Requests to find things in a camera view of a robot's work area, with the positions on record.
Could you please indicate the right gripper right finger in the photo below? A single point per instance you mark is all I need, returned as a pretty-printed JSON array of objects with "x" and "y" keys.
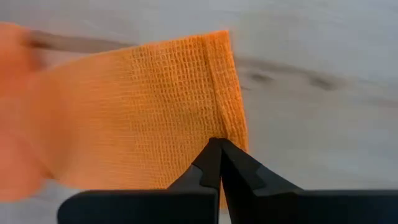
[{"x": 248, "y": 193}]

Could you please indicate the orange elastic bandage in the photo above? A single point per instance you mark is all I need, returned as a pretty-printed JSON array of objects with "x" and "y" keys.
[{"x": 124, "y": 109}]

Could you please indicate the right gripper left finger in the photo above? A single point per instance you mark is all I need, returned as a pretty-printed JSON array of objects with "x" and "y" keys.
[{"x": 199, "y": 199}]

